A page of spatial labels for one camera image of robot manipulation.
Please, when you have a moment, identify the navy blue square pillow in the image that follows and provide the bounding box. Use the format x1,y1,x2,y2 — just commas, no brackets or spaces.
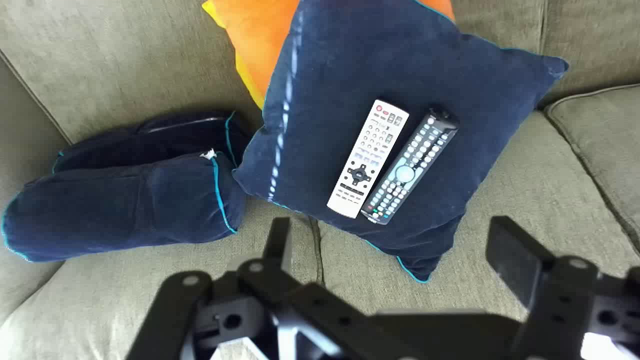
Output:
234,0,567,281

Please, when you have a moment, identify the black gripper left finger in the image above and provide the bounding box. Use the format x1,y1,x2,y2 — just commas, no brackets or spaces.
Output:
262,218,290,265

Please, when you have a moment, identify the black remote control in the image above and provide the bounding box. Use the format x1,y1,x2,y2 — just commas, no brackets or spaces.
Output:
360,112,457,226

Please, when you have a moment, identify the orange pillow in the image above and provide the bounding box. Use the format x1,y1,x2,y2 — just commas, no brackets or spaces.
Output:
201,0,464,117

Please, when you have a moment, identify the navy blue bolster pillow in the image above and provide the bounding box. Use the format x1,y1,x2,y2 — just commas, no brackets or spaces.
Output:
2,109,247,261

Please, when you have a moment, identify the white remote control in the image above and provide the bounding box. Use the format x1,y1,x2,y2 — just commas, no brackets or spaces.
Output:
326,99,410,218

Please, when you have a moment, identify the grey fabric sofa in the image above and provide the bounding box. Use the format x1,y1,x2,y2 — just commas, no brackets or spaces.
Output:
0,0,640,360

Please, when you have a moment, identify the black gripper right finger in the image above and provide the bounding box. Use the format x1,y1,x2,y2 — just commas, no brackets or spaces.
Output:
486,216,555,308

